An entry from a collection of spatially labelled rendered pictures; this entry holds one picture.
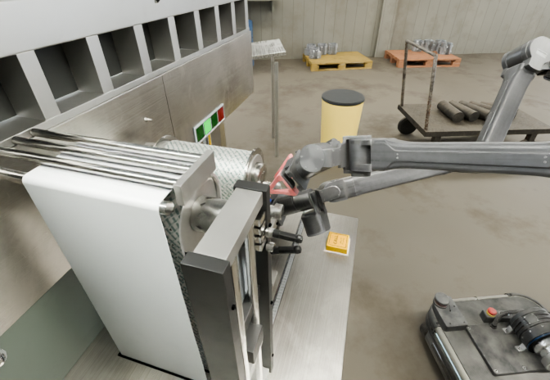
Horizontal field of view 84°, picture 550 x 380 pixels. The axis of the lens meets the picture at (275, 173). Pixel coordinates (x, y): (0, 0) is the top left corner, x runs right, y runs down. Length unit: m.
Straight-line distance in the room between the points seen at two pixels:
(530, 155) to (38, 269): 0.87
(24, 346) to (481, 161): 0.90
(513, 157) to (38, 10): 0.81
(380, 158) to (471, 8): 7.92
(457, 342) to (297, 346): 1.08
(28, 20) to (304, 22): 6.60
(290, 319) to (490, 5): 8.28
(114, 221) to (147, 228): 0.06
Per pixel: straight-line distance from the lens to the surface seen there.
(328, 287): 0.99
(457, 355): 1.81
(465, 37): 8.60
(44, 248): 0.79
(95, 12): 0.83
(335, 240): 1.09
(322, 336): 0.91
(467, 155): 0.57
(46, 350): 0.91
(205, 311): 0.40
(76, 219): 0.58
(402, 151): 0.61
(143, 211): 0.46
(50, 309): 0.86
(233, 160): 0.75
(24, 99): 0.75
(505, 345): 1.91
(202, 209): 0.53
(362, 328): 2.00
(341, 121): 3.02
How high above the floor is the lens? 1.70
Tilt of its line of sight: 34 degrees down
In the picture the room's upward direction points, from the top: straight up
